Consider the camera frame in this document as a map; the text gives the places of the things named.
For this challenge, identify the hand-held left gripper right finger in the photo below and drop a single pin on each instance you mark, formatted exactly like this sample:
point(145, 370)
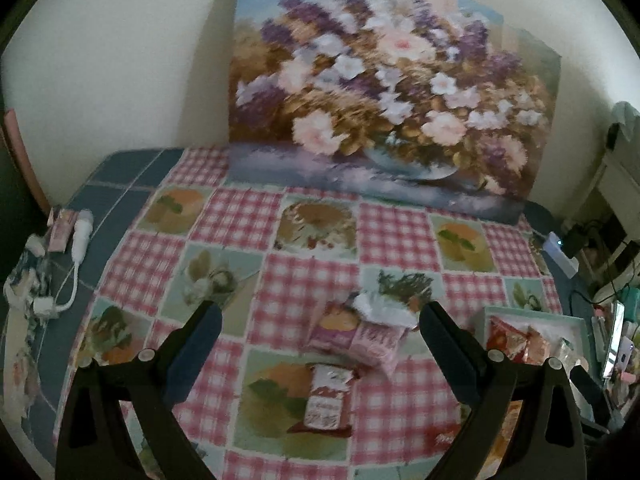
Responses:
point(445, 355)

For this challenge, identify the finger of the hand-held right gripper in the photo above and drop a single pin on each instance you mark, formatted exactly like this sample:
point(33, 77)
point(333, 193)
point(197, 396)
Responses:
point(592, 400)

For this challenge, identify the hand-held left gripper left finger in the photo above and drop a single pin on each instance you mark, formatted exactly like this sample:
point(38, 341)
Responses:
point(197, 350)

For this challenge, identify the pink snack packet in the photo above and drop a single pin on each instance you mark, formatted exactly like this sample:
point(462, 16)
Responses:
point(377, 345)

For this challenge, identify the white cardboard box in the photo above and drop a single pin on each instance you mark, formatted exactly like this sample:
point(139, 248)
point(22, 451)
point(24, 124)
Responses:
point(500, 312)

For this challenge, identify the orange snack packet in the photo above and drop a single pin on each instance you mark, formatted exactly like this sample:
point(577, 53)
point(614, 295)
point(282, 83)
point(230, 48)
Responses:
point(539, 345)

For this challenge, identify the purple snack packet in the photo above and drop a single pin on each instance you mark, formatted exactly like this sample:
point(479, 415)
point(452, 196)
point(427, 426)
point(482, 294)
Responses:
point(334, 330)

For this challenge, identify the red and white snack packet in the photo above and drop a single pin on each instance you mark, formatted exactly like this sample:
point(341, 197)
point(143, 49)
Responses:
point(327, 400)

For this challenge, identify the smartphone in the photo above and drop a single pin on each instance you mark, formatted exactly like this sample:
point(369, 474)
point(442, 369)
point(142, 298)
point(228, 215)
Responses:
point(617, 342)

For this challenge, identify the white crumpled wrapper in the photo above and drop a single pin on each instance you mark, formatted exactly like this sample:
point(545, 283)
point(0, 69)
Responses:
point(382, 310)

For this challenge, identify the pink checkered tablecloth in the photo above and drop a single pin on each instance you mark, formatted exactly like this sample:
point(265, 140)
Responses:
point(310, 270)

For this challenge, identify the white power adapter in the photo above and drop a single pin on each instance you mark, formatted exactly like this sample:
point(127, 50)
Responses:
point(560, 255)

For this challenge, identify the floral cloth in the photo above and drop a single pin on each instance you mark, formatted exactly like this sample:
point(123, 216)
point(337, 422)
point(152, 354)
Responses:
point(22, 310)

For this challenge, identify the small pink box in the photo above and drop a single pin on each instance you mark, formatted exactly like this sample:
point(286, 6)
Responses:
point(59, 232)

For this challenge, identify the flower painting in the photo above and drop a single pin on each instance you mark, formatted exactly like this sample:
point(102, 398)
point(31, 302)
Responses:
point(390, 100)

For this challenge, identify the pale green cloth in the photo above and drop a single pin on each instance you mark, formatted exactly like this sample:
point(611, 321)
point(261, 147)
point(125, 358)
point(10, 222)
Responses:
point(627, 115)

